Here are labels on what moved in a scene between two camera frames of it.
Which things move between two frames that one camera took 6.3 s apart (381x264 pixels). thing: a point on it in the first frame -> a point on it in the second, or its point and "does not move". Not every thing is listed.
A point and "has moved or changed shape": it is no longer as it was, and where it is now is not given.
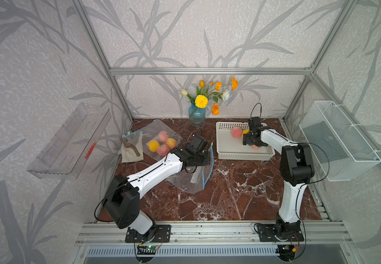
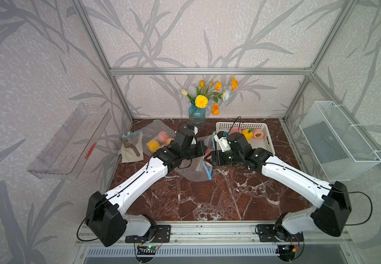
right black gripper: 246,139 -> 213,154
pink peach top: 237,132 does not move
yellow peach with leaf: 153,146 does not move
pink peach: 163,136 does not move
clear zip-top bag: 194,182 has moved or changed shape
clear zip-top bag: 156,138 does not move
